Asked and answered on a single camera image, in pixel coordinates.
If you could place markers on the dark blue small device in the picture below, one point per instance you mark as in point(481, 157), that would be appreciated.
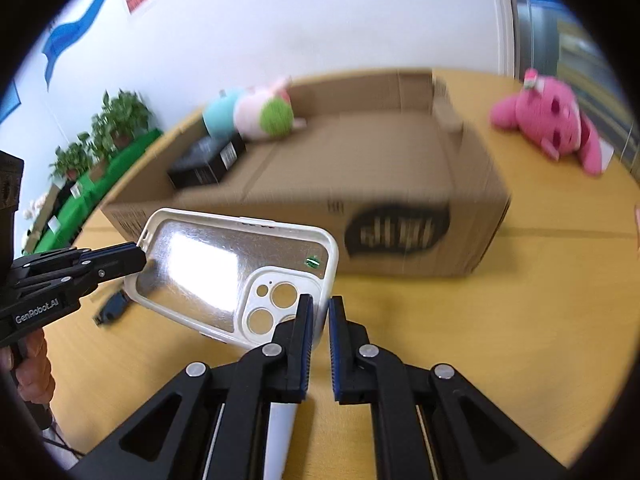
point(112, 307)

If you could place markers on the white flower plant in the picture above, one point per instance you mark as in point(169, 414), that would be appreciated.
point(32, 208)

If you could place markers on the white phone case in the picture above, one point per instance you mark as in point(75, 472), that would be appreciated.
point(200, 270)

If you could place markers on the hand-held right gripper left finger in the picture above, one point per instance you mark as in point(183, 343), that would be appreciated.
point(305, 340)

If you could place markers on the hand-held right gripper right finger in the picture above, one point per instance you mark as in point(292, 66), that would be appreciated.
point(336, 345)

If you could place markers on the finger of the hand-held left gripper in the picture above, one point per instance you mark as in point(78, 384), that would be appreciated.
point(75, 256)
point(110, 265)

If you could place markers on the cardboard box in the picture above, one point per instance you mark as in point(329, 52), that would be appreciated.
point(375, 160)

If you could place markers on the pink plush toy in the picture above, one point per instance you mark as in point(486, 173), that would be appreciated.
point(545, 115)

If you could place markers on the person's left hand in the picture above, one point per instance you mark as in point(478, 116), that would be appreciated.
point(35, 380)

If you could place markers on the wooden desktop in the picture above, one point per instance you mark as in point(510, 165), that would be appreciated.
point(500, 320)

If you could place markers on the potted green plant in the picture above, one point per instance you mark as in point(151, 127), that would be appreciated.
point(102, 137)
point(125, 110)
point(75, 157)

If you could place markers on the pig plush toy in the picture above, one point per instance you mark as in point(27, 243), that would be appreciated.
point(250, 112)

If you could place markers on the black product box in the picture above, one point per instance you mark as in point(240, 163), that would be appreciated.
point(200, 165)

